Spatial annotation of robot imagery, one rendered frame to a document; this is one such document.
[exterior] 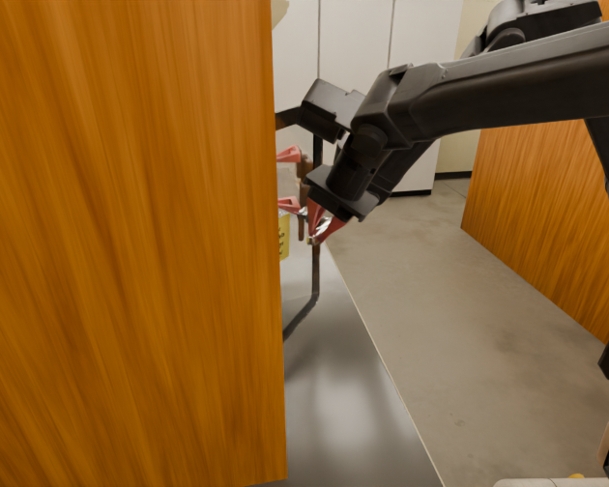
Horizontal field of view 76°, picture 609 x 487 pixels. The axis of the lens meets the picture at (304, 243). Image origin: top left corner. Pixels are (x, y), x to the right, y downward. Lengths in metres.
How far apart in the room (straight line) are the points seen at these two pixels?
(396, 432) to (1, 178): 0.59
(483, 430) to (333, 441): 1.38
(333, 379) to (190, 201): 0.48
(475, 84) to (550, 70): 0.06
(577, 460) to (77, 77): 2.02
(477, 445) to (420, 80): 1.67
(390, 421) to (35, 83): 0.62
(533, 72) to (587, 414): 2.01
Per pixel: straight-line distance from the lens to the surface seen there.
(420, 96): 0.40
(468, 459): 1.87
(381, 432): 0.68
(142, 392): 0.48
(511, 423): 2.05
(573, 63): 0.34
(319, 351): 0.78
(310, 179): 0.55
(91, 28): 0.33
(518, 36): 0.64
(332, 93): 0.51
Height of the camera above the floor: 1.48
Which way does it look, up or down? 28 degrees down
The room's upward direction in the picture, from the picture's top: straight up
